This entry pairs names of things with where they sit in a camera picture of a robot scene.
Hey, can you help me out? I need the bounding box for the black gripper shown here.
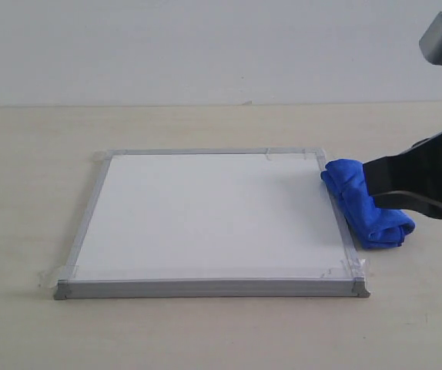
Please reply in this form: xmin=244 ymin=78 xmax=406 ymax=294
xmin=363 ymin=132 xmax=442 ymax=220

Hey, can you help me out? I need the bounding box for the blue cloth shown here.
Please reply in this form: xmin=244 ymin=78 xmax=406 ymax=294
xmin=320 ymin=159 xmax=416 ymax=250

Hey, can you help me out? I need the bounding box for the clear tape front right corner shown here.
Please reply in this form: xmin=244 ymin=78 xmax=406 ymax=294
xmin=320 ymin=257 xmax=370 ymax=280

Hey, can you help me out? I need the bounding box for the clear tape back right corner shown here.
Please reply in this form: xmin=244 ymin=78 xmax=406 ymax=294
xmin=265 ymin=147 xmax=326 ymax=164

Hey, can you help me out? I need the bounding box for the clear tape front left corner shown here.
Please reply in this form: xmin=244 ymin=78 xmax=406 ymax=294
xmin=37 ymin=265 xmax=79 ymax=289

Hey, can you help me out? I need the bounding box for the white whiteboard with aluminium frame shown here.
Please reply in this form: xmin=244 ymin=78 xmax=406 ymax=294
xmin=54 ymin=148 xmax=369 ymax=300

